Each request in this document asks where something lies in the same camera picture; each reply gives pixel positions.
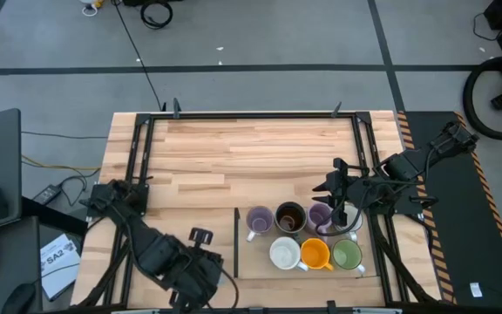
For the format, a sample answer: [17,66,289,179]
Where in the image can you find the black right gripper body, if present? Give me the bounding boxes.
[327,157,372,227]

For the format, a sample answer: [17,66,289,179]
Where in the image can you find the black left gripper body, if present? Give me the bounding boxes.
[170,227,226,311]

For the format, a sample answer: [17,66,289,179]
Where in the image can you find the ribbed mauve mug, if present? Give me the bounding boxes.
[306,202,335,239]

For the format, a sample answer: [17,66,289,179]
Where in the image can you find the white enamel mug blue rim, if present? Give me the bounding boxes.
[332,203,364,243]

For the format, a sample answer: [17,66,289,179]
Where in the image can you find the dark mug brown inside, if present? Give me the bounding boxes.
[274,201,308,241]

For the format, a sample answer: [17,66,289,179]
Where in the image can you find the yellow mug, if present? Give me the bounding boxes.
[299,237,335,272]

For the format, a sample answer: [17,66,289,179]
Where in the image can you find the green mug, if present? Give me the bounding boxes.
[330,238,367,276]

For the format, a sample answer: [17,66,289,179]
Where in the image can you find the teal glazed mug white handle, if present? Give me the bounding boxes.
[268,235,309,272]

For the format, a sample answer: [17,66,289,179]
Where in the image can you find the lavender mug white handle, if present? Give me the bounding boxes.
[245,205,275,243]

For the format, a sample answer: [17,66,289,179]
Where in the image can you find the black hazard striped floor mat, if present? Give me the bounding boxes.
[397,110,502,309]

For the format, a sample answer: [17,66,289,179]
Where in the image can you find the white printed paper sheet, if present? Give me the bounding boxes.
[39,233,82,302]

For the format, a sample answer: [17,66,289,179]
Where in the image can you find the black power adapter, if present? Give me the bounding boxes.
[32,184,63,205]

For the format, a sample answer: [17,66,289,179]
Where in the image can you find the black rounded device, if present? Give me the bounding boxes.
[0,283,37,314]

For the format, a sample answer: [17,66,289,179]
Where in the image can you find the grey side table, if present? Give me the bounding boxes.
[0,215,45,314]

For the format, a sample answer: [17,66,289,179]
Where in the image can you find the white and yellow plug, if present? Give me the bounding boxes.
[79,0,105,17]

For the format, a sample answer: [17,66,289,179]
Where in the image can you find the wooden shelf black frame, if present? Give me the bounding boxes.
[232,205,381,281]

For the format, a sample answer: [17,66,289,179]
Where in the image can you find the black aluminium rig frame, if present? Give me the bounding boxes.
[71,111,444,314]

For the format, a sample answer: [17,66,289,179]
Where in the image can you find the orange vacuum with hose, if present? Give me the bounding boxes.
[462,55,502,141]

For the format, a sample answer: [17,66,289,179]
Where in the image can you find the yellow floor cable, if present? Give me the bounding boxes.
[21,154,102,172]

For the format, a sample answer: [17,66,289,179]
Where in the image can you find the grey floor cable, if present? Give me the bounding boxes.
[21,132,109,140]

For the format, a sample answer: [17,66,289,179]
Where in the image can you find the long black floor cable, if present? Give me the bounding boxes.
[112,0,167,113]

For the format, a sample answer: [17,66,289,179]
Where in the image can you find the coiled black cable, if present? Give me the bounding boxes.
[139,0,174,31]

